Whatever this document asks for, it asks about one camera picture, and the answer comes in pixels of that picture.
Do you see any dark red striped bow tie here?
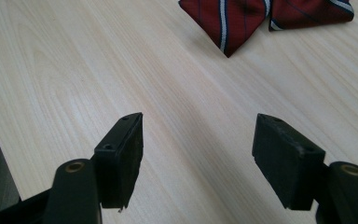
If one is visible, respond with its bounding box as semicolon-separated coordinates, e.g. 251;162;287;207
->
178;0;355;59

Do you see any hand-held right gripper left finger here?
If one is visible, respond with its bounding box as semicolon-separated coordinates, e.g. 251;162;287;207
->
93;112;145;210

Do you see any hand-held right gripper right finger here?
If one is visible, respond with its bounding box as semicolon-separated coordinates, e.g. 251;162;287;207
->
251;113;326;211

